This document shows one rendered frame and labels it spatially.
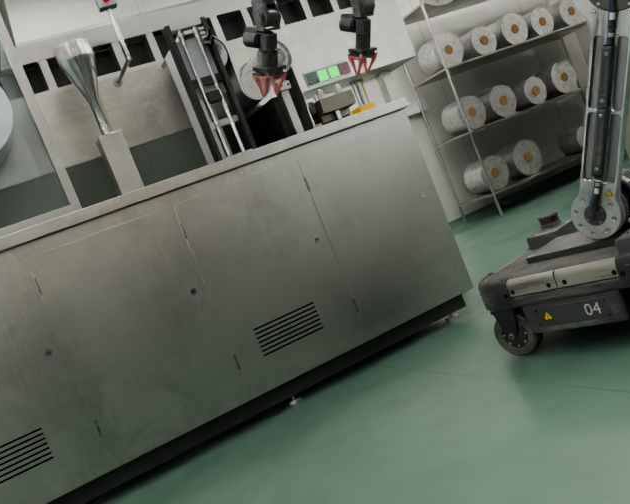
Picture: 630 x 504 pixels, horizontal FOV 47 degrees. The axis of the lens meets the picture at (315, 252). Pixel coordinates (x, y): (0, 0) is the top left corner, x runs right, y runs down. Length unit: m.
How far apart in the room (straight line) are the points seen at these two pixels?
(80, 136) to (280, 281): 1.06
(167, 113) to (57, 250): 1.00
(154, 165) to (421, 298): 1.23
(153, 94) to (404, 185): 1.13
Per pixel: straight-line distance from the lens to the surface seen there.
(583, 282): 1.99
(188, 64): 2.79
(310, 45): 3.48
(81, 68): 2.87
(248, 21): 3.42
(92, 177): 3.06
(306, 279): 2.59
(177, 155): 3.13
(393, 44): 3.69
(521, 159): 6.42
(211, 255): 2.48
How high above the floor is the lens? 0.64
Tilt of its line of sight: 3 degrees down
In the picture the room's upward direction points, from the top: 22 degrees counter-clockwise
